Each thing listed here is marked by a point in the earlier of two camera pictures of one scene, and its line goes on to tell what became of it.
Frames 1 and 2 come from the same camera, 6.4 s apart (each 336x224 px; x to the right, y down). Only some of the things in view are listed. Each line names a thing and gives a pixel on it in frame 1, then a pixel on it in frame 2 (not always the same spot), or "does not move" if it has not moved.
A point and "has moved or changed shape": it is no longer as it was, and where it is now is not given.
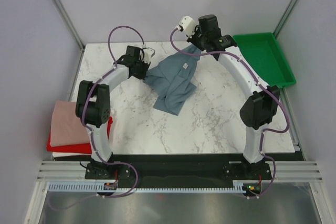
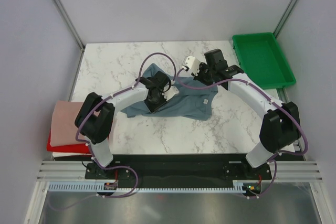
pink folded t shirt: (67, 126) does not move
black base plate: (142, 171) does not move
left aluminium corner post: (62, 9) does not move
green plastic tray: (263, 52) does not move
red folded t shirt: (83, 148) does not move
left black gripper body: (141, 68) -> (154, 104)
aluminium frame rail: (291, 171) does not move
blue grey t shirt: (171, 77) has moved or changed shape
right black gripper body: (198, 39) -> (205, 74)
